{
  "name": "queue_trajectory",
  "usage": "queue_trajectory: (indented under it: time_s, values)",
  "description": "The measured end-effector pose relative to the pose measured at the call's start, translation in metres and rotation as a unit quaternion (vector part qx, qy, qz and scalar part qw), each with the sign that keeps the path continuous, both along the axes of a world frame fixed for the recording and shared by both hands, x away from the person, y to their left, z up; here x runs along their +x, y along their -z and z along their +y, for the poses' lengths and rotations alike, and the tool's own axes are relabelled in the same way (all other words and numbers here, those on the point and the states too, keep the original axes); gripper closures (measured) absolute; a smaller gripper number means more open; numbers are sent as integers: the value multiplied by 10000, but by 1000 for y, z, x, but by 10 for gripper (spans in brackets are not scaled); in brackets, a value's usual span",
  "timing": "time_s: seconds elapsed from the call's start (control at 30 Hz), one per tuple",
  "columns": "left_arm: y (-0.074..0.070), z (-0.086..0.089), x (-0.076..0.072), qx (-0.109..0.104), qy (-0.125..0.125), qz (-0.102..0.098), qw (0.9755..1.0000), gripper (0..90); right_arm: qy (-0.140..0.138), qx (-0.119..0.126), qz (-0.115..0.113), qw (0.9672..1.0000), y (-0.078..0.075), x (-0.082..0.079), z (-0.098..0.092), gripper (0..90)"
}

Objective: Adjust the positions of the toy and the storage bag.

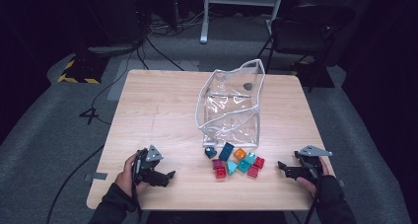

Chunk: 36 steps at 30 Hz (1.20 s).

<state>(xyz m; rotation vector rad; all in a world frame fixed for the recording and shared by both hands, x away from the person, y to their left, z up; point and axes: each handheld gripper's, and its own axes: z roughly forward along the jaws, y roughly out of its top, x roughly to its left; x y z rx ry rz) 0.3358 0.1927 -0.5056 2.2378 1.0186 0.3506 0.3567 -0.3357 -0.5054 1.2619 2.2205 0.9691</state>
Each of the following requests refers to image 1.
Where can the orange building block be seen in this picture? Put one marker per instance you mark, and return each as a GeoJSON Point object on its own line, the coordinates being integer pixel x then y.
{"type": "Point", "coordinates": [240, 154]}

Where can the red building block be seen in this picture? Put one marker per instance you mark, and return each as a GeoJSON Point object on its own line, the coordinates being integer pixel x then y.
{"type": "Point", "coordinates": [220, 173]}
{"type": "Point", "coordinates": [253, 171]}
{"type": "Point", "coordinates": [259, 162]}

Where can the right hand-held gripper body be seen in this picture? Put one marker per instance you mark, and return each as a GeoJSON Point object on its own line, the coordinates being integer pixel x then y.
{"type": "Point", "coordinates": [310, 164]}

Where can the clear plastic zipper bag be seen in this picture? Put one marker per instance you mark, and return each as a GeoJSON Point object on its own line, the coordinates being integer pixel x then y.
{"type": "Point", "coordinates": [230, 105]}

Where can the dark blue small building block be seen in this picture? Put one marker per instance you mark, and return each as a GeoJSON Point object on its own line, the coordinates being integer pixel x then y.
{"type": "Point", "coordinates": [210, 152]}

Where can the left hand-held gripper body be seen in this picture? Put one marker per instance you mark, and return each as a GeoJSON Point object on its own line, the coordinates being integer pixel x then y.
{"type": "Point", "coordinates": [149, 166]}

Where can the grey tape strip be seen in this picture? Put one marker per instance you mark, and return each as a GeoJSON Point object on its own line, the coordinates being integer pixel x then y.
{"type": "Point", "coordinates": [98, 176]}
{"type": "Point", "coordinates": [341, 183]}

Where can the person's right hand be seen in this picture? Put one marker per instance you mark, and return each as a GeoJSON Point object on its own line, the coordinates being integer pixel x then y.
{"type": "Point", "coordinates": [309, 186]}

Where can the black chair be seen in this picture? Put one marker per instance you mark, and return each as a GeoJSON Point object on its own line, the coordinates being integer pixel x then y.
{"type": "Point", "coordinates": [302, 33]}

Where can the yellow black striped base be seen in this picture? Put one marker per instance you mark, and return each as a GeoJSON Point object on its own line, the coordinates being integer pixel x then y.
{"type": "Point", "coordinates": [82, 74]}

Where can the dark base with yellow stripes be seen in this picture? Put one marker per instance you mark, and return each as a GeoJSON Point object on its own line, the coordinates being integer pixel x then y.
{"type": "Point", "coordinates": [312, 74]}

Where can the white metal stand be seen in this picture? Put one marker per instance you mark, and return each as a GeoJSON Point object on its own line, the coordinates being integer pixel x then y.
{"type": "Point", "coordinates": [204, 20]}

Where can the blue long building block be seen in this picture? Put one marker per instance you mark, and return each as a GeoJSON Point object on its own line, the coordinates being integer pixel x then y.
{"type": "Point", "coordinates": [226, 151]}

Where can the dark equipment tower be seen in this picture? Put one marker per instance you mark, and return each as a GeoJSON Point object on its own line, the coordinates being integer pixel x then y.
{"type": "Point", "coordinates": [121, 13]}

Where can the light teal building block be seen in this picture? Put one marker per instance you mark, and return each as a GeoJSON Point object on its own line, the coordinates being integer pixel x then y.
{"type": "Point", "coordinates": [231, 167]}
{"type": "Point", "coordinates": [250, 158]}

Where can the person's left hand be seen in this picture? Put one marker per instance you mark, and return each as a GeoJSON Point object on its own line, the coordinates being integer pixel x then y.
{"type": "Point", "coordinates": [125, 181]}

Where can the black tape floor mark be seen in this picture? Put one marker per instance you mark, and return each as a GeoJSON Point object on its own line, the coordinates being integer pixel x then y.
{"type": "Point", "coordinates": [89, 114]}

